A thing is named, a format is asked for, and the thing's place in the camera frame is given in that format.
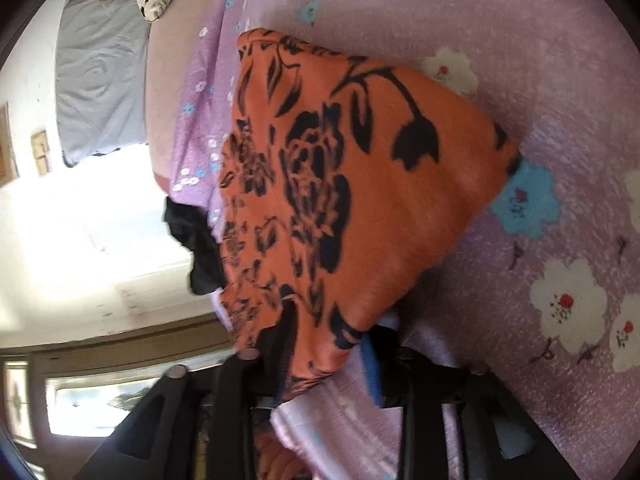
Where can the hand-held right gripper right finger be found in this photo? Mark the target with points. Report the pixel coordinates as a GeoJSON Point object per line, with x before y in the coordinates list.
{"type": "Point", "coordinates": [373, 375]}

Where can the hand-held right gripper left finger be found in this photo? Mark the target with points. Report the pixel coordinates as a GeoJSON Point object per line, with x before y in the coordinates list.
{"type": "Point", "coordinates": [240, 410]}

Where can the orange black floral garment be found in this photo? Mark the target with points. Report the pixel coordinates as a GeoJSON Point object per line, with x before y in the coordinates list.
{"type": "Point", "coordinates": [360, 175]}

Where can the wooden framed glass door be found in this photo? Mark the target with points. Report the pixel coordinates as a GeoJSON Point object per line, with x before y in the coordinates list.
{"type": "Point", "coordinates": [75, 395]}

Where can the beige mattress cover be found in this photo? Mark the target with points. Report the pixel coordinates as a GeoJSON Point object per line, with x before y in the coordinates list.
{"type": "Point", "coordinates": [165, 110]}

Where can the purple floral bedsheet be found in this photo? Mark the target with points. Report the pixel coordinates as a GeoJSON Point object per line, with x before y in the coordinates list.
{"type": "Point", "coordinates": [550, 85]}

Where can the grey sheet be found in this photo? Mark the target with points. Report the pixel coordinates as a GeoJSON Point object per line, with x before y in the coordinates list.
{"type": "Point", "coordinates": [100, 75]}

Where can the wall switch box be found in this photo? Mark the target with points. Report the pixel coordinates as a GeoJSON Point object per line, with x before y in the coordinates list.
{"type": "Point", "coordinates": [41, 152]}

